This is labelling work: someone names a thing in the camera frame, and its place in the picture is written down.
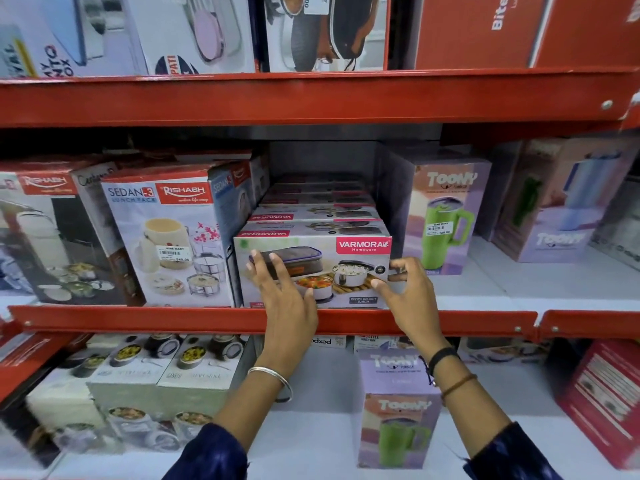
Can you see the person's right hand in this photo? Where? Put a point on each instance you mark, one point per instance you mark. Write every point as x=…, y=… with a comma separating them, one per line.
x=417, y=309

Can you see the person's left hand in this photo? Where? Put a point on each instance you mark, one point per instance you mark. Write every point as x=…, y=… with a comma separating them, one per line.
x=290, y=319

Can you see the person's left thumb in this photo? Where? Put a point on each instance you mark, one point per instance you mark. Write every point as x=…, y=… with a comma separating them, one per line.
x=309, y=299

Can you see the person's right thumb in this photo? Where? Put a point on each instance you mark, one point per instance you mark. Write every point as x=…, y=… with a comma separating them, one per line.
x=386, y=290

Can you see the white lunch box carton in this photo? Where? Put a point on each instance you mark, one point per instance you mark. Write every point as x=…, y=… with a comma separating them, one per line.
x=350, y=294

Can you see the person's right forearm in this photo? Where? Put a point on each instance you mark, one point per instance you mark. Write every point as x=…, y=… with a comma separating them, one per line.
x=470, y=404

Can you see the person's left forearm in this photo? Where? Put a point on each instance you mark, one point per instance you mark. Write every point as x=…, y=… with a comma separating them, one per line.
x=255, y=399

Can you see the small white carton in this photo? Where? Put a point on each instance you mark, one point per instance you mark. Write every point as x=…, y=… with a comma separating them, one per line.
x=327, y=341
x=375, y=343

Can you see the white price sticker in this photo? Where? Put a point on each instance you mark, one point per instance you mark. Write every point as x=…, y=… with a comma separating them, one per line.
x=316, y=3
x=174, y=253
x=440, y=228

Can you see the silver bangle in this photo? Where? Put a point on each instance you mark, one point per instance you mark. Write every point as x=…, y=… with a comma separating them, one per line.
x=280, y=378

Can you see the black wrist thread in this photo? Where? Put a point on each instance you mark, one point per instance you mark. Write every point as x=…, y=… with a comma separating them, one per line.
x=441, y=357

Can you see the row of lunch cartons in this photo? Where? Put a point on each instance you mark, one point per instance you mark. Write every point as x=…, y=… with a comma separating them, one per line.
x=315, y=204

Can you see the purple carton green tumbler picture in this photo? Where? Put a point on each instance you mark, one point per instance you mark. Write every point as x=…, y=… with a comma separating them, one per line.
x=395, y=424
x=440, y=194

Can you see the brown wrist band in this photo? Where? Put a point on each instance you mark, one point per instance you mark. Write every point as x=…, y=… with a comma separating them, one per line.
x=457, y=383

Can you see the pale carton with dark picture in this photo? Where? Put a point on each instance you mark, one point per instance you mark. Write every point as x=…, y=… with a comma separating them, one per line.
x=500, y=349

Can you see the white food jar carton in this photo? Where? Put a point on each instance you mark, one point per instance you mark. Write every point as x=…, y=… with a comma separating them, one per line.
x=130, y=379
x=205, y=379
x=60, y=399

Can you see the white shelf board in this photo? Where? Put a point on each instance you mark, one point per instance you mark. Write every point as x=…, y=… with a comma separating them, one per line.
x=540, y=284
x=310, y=434

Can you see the blue white tiffin carton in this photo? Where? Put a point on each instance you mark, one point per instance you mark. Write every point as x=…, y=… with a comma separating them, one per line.
x=257, y=174
x=150, y=219

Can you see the dark blue sleeve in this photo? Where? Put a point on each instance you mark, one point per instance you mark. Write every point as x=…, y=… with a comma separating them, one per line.
x=515, y=457
x=210, y=457

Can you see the pink carton blue tumbler picture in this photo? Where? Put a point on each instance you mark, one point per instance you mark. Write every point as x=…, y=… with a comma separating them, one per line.
x=565, y=204

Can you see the red metal shelf rack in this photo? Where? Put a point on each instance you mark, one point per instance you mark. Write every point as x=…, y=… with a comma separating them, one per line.
x=320, y=97

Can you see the red carton with white print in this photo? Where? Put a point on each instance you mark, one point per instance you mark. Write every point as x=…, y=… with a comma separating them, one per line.
x=600, y=399

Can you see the grey patterned carton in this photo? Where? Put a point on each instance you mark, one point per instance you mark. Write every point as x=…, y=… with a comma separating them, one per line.
x=620, y=234

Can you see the carton with black bag picture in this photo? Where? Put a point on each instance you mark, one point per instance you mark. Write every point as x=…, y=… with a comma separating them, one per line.
x=330, y=39

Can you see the dark tiffin carton red label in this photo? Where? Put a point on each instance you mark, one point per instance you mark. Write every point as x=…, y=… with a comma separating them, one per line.
x=55, y=234

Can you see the plain red carton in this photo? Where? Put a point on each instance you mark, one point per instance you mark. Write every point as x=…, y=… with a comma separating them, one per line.
x=475, y=34
x=590, y=29

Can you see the white carton pink lid picture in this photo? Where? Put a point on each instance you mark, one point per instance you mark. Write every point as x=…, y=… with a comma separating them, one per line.
x=195, y=29

